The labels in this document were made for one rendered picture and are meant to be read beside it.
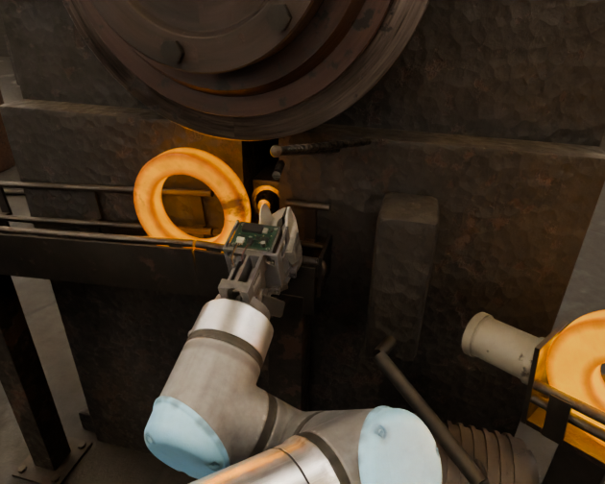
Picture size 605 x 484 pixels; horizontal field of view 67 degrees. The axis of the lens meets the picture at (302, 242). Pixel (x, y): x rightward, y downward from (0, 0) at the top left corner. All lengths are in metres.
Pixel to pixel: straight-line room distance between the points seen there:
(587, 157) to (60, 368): 1.50
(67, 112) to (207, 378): 0.56
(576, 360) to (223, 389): 0.37
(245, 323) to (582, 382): 0.37
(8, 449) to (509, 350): 1.26
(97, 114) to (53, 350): 1.06
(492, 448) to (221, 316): 0.40
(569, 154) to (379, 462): 0.48
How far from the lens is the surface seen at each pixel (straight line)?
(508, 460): 0.70
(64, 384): 1.62
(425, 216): 0.62
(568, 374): 0.60
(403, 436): 0.41
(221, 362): 0.49
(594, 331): 0.56
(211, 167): 0.68
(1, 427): 1.57
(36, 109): 0.93
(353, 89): 0.57
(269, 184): 0.78
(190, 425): 0.47
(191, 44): 0.53
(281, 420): 0.51
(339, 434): 0.40
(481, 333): 0.62
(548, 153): 0.70
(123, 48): 0.65
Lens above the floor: 1.06
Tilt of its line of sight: 29 degrees down
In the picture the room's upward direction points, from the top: 1 degrees clockwise
